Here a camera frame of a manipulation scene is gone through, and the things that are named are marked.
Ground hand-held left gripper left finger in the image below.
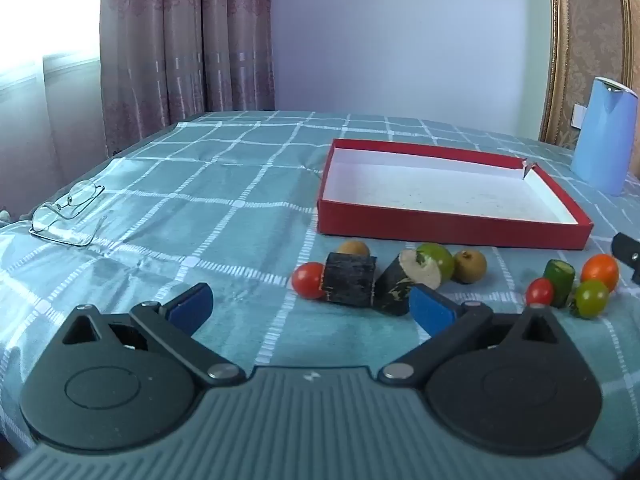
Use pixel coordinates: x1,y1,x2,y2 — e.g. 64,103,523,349
61,282,247,387

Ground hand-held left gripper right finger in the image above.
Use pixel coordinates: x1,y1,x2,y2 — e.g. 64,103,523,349
377,283,567,389

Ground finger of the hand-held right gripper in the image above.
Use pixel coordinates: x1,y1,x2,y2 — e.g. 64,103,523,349
612,232,640,284

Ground orange tomato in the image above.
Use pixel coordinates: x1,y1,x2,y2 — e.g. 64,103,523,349
580,254,620,292

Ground small green tomato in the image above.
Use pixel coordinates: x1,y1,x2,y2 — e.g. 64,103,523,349
570,280,610,320

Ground green cucumber piece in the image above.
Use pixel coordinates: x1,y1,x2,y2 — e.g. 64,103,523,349
544,259,576,308

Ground red cardboard box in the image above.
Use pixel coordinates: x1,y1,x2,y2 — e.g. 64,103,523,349
316,138,594,251

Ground large green tomato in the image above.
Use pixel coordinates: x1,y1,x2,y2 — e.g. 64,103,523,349
416,243,455,282

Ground brown longan fruit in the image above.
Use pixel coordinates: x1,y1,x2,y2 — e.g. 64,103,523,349
452,250,487,285
336,240,371,259

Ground small red cherry tomato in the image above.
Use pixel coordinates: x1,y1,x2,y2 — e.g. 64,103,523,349
525,278,555,307

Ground teal checked bedsheet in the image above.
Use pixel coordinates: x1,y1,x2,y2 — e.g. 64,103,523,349
0,110,640,461

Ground light blue kettle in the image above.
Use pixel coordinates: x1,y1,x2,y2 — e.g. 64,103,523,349
571,76,640,197

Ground gold padded headboard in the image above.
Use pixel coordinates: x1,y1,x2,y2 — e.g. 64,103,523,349
539,0,640,186

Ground white sheer curtain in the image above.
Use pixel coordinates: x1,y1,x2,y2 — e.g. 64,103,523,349
0,52,108,221

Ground pink patterned curtain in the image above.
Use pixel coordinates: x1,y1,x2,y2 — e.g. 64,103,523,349
99,0,276,158

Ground wire-rimmed eyeglasses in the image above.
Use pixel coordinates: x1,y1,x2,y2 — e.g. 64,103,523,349
29,180,108,247

